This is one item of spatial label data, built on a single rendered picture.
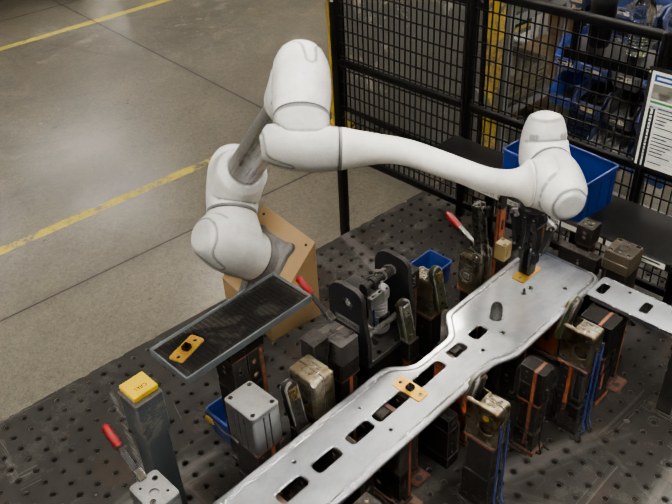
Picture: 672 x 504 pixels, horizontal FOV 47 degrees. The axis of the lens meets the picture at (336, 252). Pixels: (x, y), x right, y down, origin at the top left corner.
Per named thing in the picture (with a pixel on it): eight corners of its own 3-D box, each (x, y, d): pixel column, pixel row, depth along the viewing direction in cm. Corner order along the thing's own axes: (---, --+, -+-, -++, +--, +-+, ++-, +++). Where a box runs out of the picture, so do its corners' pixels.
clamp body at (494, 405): (488, 522, 187) (499, 425, 166) (447, 493, 194) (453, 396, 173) (510, 498, 192) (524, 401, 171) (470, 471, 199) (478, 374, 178)
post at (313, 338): (323, 458, 204) (313, 346, 180) (309, 448, 207) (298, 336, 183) (336, 447, 207) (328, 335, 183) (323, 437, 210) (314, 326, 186)
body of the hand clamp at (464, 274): (470, 357, 231) (478, 263, 211) (452, 347, 235) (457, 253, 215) (482, 347, 235) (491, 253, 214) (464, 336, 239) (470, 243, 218)
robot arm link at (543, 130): (511, 163, 190) (524, 192, 179) (517, 104, 180) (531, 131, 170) (556, 160, 190) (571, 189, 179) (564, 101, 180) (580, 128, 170)
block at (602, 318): (594, 411, 213) (611, 335, 196) (558, 391, 219) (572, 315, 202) (612, 392, 218) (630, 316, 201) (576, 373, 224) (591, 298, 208)
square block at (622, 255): (608, 358, 228) (630, 260, 207) (584, 346, 233) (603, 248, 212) (622, 344, 233) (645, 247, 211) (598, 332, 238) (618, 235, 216)
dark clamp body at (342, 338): (348, 464, 203) (342, 357, 180) (313, 437, 210) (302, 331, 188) (376, 439, 209) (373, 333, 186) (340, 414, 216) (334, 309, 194)
